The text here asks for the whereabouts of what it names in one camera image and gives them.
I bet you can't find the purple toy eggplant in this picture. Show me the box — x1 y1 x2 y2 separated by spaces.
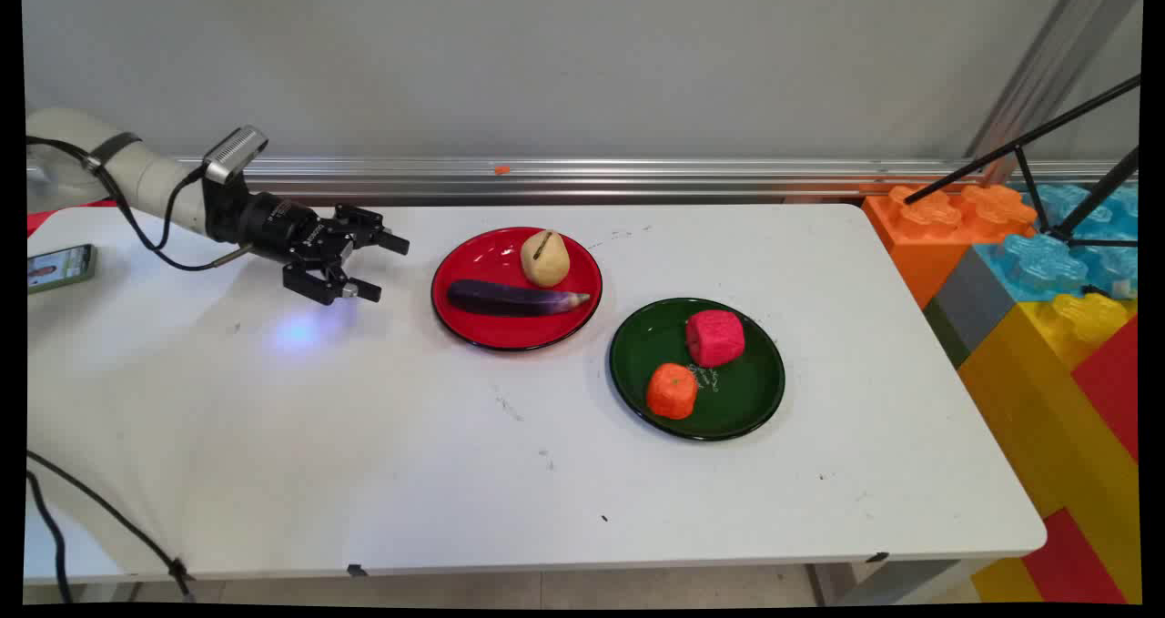
446 279 593 319

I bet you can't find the grey table leg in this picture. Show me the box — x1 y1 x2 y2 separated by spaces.
805 558 995 607

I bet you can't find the grey building block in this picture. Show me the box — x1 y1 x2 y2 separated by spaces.
923 247 1020 370

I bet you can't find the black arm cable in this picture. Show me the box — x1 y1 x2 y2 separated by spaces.
25 136 258 273

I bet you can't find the black arm strap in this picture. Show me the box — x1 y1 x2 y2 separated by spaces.
86 132 144 172

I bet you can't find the red toy apple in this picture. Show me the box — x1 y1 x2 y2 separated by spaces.
684 309 746 370

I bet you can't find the aluminium rail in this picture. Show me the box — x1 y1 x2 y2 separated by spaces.
25 155 1139 207

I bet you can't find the black floor cable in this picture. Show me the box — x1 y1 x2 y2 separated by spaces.
25 451 194 602
25 470 75 605

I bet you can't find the translucent blue building block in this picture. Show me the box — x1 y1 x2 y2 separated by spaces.
974 184 1140 303

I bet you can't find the red panel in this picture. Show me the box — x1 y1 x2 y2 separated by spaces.
27 201 120 238

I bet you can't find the smartphone in green case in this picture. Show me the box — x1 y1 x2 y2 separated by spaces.
27 243 98 296

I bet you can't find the dark green round plate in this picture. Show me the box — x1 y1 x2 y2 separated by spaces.
608 297 786 442

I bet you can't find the yellow giant building block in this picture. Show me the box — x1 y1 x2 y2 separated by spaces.
957 292 1143 605

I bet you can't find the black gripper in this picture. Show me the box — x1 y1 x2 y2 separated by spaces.
204 179 411 308

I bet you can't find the aluminium diagonal post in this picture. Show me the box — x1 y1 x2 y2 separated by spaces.
963 0 1144 187

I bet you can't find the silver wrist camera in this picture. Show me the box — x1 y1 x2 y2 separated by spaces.
201 126 270 186

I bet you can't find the orange giant building block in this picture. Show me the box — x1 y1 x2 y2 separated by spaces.
862 184 1039 310

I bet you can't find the beige toy pear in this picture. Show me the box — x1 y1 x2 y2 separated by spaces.
520 229 572 289

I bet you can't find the black tripod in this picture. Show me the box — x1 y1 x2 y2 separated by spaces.
903 74 1143 248

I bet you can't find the orange toy fruit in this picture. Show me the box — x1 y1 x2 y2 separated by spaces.
645 362 700 421

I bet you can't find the red round plate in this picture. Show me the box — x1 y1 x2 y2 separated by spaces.
431 227 604 353

